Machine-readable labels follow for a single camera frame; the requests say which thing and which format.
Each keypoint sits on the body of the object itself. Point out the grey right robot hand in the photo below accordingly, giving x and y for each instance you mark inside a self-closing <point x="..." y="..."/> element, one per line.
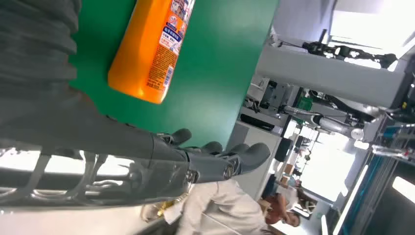
<point x="97" y="139"/>

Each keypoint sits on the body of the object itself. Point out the gold foil snack wrapper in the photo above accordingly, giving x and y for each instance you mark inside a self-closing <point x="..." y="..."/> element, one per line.
<point x="165" y="207"/>

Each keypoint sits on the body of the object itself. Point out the background person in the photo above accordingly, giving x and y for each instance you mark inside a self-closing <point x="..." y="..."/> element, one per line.
<point x="280" y="209"/>

